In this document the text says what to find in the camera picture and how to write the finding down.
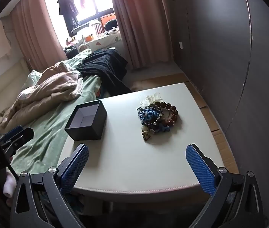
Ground orange box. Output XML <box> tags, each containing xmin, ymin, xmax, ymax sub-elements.
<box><xmin>100</xmin><ymin>14</ymin><xmax>116</xmax><ymax>26</ymax></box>

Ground pile of bead bracelets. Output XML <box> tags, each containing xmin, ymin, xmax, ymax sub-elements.
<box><xmin>137</xmin><ymin>101</ymin><xmax>179</xmax><ymax>142</ymax></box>

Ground black jewelry box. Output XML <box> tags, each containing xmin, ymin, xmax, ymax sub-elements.
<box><xmin>64</xmin><ymin>100</ymin><xmax>108</xmax><ymax>141</ymax></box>

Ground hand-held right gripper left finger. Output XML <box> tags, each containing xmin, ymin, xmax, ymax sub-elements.
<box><xmin>10</xmin><ymin>144</ymin><xmax>89</xmax><ymax>228</ymax></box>

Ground green bed sheet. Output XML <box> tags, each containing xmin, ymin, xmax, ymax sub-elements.
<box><xmin>10</xmin><ymin>49</ymin><xmax>107</xmax><ymax>179</ymax></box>

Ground hanging dark clothes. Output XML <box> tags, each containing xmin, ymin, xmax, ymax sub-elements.
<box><xmin>57</xmin><ymin>0</ymin><xmax>80</xmax><ymax>38</ymax></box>

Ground person's left hand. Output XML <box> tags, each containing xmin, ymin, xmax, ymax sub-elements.
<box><xmin>2</xmin><ymin>171</ymin><xmax>18</xmax><ymax>199</ymax></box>

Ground pink curtain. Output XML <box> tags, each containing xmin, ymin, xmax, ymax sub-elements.
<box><xmin>109</xmin><ymin>0</ymin><xmax>176</xmax><ymax>71</ymax></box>
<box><xmin>10</xmin><ymin>0</ymin><xmax>66</xmax><ymax>72</ymax></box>

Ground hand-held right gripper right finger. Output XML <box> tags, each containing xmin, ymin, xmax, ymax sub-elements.
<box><xmin>185</xmin><ymin>144</ymin><xmax>267</xmax><ymax>228</ymax></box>

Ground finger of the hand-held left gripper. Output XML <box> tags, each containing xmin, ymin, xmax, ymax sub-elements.
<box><xmin>0</xmin><ymin>125</ymin><xmax>34</xmax><ymax>150</ymax></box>

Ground white fabric flower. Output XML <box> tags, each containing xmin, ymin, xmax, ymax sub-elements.
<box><xmin>140</xmin><ymin>92</ymin><xmax>164</xmax><ymax>107</ymax></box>

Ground grey wardrobe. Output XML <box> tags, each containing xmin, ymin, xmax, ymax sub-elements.
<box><xmin>160</xmin><ymin>0</ymin><xmax>269</xmax><ymax>220</ymax></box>

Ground black knit blanket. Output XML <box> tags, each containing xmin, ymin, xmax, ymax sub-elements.
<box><xmin>76</xmin><ymin>49</ymin><xmax>132</xmax><ymax>99</ymax></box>

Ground printed white cloth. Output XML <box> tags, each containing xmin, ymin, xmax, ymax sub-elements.
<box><xmin>87</xmin><ymin>30</ymin><xmax>121</xmax><ymax>51</ymax></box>

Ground beige fleece blanket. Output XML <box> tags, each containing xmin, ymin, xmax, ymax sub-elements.
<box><xmin>0</xmin><ymin>61</ymin><xmax>84</xmax><ymax>133</ymax></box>

